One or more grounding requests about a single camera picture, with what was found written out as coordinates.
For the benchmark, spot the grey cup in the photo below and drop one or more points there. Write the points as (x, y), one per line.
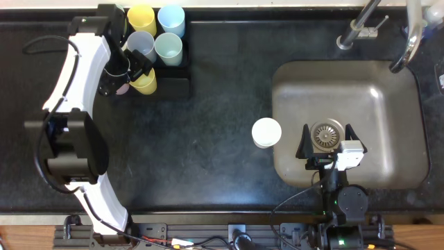
(142, 41)

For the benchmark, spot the blue soap bottle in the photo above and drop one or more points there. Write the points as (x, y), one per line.
(435, 14)

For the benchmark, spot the yellow cup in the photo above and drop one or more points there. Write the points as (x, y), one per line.
(140, 15)
(147, 85)

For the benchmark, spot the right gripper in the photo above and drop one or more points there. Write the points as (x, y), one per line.
(317, 163)

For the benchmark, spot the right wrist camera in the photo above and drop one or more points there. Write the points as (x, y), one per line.
(348, 154)

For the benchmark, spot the white cup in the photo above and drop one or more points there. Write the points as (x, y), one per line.
(266, 132)

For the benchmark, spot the green cup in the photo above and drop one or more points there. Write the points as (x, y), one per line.
(168, 48)

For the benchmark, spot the pink cup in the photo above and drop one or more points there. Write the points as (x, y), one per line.
(122, 90)

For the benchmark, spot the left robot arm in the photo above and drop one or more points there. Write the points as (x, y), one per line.
(86, 69)

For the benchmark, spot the black tray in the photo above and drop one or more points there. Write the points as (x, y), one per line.
(173, 87)

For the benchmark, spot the mounting rail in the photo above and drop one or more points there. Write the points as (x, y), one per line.
(201, 231)

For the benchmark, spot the blue cup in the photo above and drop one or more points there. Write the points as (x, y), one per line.
(170, 17)

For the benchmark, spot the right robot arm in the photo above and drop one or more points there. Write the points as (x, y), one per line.
(352, 203)

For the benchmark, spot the steel tap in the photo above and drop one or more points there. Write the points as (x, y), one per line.
(350, 33)

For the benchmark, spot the steel sink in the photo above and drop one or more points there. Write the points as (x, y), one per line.
(381, 139)

